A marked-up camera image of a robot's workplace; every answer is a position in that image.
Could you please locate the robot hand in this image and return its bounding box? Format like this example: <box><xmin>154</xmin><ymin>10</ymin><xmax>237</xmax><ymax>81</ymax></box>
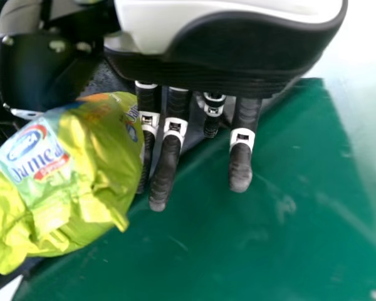
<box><xmin>0</xmin><ymin>0</ymin><xmax>349</xmax><ymax>212</ymax></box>

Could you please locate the yellow-green biscuit packet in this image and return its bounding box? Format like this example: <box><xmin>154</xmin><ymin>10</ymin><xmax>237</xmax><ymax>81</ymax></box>
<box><xmin>0</xmin><ymin>91</ymin><xmax>145</xmax><ymax>275</ymax></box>

